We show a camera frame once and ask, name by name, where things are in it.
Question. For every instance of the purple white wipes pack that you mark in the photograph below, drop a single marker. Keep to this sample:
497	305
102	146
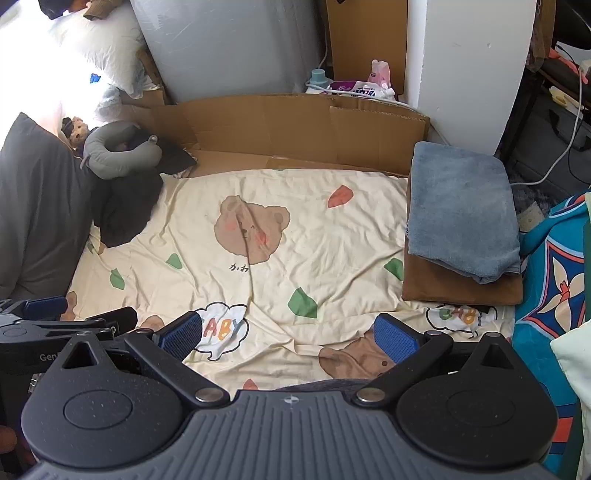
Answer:
360	88

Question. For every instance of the light blue denim pants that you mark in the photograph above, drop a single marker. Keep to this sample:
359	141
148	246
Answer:
461	207

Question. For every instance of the pink packet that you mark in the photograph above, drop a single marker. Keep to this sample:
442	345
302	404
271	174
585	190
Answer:
379	74

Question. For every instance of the white pillow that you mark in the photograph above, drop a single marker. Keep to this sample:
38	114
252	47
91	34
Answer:
83	41

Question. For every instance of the brown cardboard sheet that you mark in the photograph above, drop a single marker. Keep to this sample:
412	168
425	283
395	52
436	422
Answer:
286	124

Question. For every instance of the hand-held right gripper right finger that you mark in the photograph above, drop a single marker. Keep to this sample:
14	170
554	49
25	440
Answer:
395	339

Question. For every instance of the black garment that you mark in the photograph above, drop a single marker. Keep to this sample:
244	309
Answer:
129	207

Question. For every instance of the grey neck pillow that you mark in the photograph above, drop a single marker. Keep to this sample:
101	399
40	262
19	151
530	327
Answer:
115	154

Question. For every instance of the small plush toy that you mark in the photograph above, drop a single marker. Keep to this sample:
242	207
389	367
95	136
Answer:
75	131

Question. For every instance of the grey upright panel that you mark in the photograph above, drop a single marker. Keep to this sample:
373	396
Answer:
231	46

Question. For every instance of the light blue bottle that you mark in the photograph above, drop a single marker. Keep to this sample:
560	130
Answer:
317	81

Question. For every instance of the upright cardboard box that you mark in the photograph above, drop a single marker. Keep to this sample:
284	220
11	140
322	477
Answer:
364	37

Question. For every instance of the cream bear print bed sheet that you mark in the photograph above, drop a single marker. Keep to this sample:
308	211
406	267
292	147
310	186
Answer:
300	230

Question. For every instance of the person's left hand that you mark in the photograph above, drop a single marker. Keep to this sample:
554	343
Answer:
7	441

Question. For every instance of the teal printed cloth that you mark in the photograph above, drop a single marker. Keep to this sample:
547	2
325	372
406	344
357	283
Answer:
545	286

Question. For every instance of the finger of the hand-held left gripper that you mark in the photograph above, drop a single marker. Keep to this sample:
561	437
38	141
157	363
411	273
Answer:
115	318
44	307

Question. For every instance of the brown folded garment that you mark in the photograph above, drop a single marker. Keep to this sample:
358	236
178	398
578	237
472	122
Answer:
452	288

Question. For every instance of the dark grey bag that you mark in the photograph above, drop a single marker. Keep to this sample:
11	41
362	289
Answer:
549	138

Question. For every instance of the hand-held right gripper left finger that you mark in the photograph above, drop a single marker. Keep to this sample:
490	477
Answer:
180	334

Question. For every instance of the dark patterned folded garment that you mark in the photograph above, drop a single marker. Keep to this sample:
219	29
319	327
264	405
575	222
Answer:
466	308

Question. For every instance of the dark grey pillow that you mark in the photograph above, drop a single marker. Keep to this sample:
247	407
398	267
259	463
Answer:
41	207

